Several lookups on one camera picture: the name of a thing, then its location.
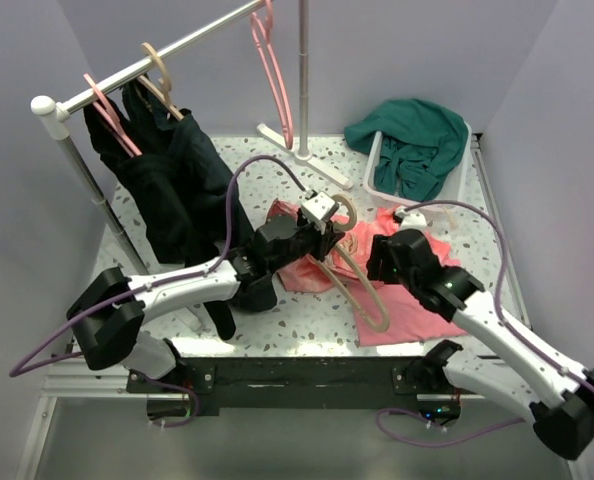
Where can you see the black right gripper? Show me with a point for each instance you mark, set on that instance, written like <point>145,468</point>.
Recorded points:
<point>380,251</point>

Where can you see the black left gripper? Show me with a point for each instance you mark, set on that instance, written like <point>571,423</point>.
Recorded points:
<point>325,236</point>

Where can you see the beige plastic hanger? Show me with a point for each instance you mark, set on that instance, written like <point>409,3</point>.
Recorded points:
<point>382,324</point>

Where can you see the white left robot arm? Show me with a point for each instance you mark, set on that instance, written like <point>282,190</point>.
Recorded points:
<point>108,316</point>

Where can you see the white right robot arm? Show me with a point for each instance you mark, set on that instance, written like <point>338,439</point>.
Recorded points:
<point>545,388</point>

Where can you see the black shorts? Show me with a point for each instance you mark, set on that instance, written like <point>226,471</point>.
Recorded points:
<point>150,177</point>

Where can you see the beige hanger with black garment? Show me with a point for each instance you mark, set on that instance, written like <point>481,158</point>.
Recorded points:
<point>161,89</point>

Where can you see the pink hanger with black garment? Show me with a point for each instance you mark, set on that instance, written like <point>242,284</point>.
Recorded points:
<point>111,118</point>

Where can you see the pink plastic hanger right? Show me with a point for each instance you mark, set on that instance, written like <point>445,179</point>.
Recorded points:
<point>261,31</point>

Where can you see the plain pink folded cloth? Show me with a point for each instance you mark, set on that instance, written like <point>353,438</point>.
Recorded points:
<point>409,321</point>

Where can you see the black trousers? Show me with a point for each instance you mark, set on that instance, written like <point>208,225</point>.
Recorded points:
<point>179,184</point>

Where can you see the teal green garment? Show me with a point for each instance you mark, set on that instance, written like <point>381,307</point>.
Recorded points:
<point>422,143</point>

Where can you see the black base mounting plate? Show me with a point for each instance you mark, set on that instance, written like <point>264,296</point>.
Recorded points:
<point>370,383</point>

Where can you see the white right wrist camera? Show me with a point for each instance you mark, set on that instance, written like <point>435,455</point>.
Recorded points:
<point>413,219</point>

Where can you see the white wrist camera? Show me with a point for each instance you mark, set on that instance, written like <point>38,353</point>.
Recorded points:
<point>413,219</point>
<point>319,208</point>

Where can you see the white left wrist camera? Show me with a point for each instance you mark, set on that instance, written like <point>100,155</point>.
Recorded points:
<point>319,208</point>

